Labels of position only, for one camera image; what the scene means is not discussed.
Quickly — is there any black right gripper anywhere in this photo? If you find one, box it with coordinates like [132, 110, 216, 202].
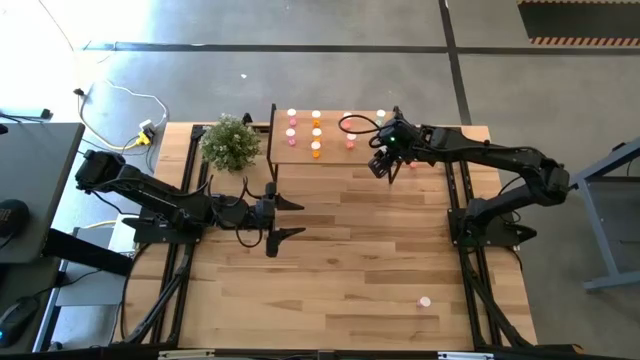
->
[367, 118, 421, 180]

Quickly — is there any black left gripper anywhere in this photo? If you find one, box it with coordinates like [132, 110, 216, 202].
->
[244, 182, 308, 259]

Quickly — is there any green artificial potted plant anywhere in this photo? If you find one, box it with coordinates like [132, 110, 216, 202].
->
[199, 113, 262, 174]

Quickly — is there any black desk leg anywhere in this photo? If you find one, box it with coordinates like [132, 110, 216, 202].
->
[42, 227, 135, 277]

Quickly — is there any black hazard-striped mat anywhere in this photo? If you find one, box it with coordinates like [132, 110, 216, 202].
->
[517, 0, 640, 48]

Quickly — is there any dark grey side desk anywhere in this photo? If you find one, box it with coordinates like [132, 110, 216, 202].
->
[0, 122, 86, 265]

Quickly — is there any black round puck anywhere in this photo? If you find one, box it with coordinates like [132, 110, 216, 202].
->
[0, 198, 30, 239]

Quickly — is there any black computer mouse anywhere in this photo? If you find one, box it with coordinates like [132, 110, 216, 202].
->
[0, 295, 40, 347]

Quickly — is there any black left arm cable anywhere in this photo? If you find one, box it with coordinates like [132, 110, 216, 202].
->
[202, 174, 266, 250]

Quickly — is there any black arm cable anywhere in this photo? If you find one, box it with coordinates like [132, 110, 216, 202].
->
[337, 114, 385, 149]
[202, 174, 266, 250]

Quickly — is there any wooden shelf black metal frame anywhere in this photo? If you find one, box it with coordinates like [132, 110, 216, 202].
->
[267, 103, 419, 185]

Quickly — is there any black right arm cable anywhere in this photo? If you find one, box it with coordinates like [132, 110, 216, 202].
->
[337, 114, 385, 149]

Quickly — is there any silver aluminium bracket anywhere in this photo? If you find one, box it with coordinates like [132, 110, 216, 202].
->
[158, 349, 216, 360]
[437, 351, 494, 360]

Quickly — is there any yellow floor cable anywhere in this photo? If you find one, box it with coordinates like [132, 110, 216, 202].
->
[37, 0, 151, 151]

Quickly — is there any white floor cable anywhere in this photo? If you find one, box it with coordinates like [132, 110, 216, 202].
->
[92, 76, 170, 125]

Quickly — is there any blue-grey metal table frame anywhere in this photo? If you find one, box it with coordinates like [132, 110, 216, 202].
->
[555, 135, 640, 292]

